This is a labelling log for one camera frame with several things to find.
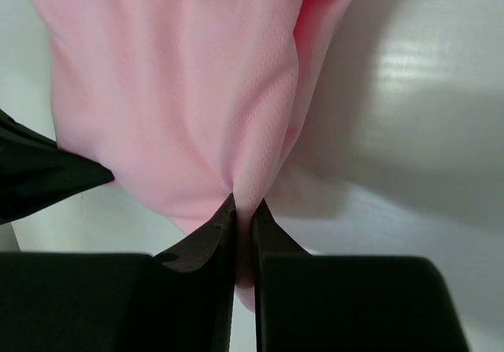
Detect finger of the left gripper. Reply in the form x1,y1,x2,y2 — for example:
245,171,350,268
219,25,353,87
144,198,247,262
1,112,114,224

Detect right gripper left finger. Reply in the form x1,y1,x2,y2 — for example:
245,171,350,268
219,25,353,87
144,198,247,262
1,198,236,351

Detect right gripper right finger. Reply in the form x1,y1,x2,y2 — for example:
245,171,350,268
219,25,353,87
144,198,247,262
251,203,469,351

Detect pink t-shirt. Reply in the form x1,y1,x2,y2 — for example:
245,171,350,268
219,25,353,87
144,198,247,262
30,0,352,308

